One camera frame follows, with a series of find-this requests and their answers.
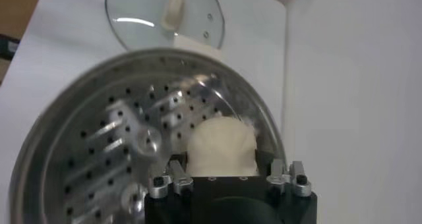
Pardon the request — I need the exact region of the stainless steel steamer basket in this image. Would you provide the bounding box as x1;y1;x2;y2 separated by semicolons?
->
9;34;287;224

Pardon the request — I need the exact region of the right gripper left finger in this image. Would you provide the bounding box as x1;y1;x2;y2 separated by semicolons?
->
148;152;195;200

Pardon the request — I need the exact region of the round glass pot lid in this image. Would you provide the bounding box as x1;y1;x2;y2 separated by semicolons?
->
104;0;226;51

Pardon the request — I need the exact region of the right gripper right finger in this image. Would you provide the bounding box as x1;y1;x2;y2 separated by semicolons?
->
255;149;313;198

